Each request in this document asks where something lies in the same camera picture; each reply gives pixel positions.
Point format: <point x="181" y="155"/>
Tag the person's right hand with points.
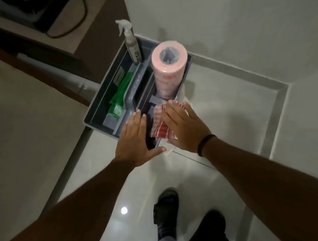
<point x="188" y="129"/>

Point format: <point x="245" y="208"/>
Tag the person's left hand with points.
<point x="133" y="141"/>

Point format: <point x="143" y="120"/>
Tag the person's left thumb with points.
<point x="156" y="150"/>

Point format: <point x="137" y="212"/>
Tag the person's left little finger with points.
<point x="127" y="127"/>

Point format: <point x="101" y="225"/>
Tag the person's left middle finger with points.
<point x="137" y="120"/>

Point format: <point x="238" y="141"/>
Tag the person's right middle finger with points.
<point x="170" y="111"/>

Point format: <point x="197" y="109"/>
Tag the person's right little finger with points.
<point x="190" y="109"/>

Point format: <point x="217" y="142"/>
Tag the person's right thumb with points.
<point x="175" y="143"/>

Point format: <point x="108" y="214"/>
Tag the person's right forearm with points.
<point x="263" y="188"/>

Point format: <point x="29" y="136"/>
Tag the person's left forearm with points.
<point x="82" y="203"/>

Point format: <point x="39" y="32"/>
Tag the white cloth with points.
<point x="166" y="150"/>

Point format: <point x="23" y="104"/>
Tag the red striped cloth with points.
<point x="159" y="126"/>

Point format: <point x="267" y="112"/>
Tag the green cleaning cloth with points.
<point x="120" y="96"/>

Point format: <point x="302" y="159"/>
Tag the black wristband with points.
<point x="204" y="142"/>

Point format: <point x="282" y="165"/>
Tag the grey plastic cleaning caddy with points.
<point x="104" y="104"/>

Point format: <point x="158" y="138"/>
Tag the pink cleaning cloth roll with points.
<point x="167" y="72"/>

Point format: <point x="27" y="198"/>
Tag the black sandal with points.
<point x="167" y="211"/>
<point x="210" y="227"/>

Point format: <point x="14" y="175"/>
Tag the white trigger spray bottle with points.
<point x="131" y="46"/>

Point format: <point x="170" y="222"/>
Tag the white long bar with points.
<point x="57" y="72"/>

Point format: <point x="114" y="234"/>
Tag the brown wooden desk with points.
<point x="99" y="37"/>

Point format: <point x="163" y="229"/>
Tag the black device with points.
<point x="32" y="12"/>

